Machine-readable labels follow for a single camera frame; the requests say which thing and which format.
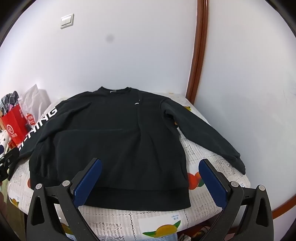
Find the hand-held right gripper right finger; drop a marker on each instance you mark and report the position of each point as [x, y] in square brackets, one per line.
[212, 183]

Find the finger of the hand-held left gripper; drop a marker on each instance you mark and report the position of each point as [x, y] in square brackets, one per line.
[8, 156]

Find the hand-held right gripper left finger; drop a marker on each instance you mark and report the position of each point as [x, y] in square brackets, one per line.
[89, 183]

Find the black sweatshirt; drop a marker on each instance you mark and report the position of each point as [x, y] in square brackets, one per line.
[115, 139]

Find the white spotted cloth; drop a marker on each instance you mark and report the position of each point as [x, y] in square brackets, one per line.
[3, 139]

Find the red paper bag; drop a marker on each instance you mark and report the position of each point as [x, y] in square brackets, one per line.
[16, 125]

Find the plaid cloth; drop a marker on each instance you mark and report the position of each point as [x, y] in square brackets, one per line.
[9, 99]

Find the fruit print tablecloth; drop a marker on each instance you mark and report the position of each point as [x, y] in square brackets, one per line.
[161, 222]

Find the white plastic bag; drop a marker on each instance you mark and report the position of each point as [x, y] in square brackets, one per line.
[34, 97]

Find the person's blue jeans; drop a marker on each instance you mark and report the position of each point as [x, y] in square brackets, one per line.
[167, 237]

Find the wooden baseboard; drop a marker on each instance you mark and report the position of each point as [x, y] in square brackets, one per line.
[278, 212]

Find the wooden door frame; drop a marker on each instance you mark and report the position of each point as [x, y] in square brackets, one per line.
[198, 58]

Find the white light switch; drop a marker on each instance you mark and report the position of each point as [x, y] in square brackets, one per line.
[67, 20]

